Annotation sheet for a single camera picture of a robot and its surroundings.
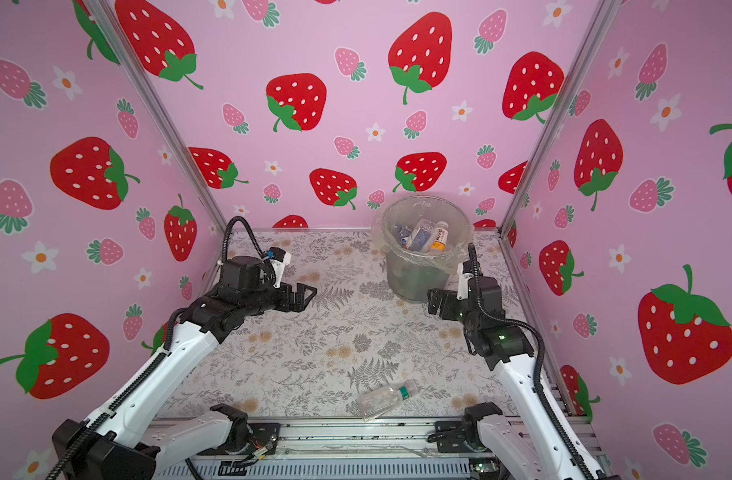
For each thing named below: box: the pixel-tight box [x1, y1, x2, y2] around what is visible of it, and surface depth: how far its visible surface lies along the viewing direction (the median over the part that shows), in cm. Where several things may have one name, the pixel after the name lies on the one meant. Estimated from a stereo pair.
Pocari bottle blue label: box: [395, 225, 413, 247], surface depth 97 cm
